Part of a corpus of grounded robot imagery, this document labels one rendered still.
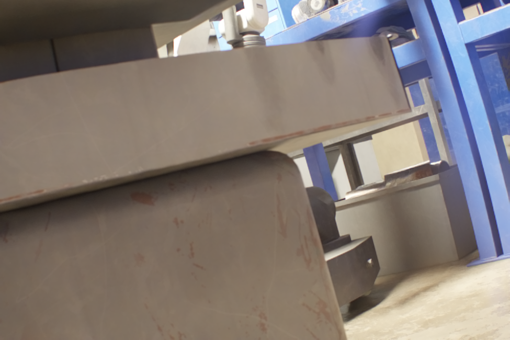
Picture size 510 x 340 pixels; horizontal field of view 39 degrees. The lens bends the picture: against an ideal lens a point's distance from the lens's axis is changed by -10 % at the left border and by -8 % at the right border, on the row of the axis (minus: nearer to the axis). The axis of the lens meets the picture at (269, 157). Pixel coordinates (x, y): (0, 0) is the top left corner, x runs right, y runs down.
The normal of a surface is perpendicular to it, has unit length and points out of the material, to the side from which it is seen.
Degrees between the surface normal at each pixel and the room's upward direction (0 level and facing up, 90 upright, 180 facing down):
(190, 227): 90
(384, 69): 90
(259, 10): 90
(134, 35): 90
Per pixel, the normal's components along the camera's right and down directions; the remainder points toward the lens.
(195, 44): 0.75, 0.19
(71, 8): 0.36, 0.92
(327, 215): 0.73, -0.24
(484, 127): -0.70, 0.17
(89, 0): 0.51, 0.80
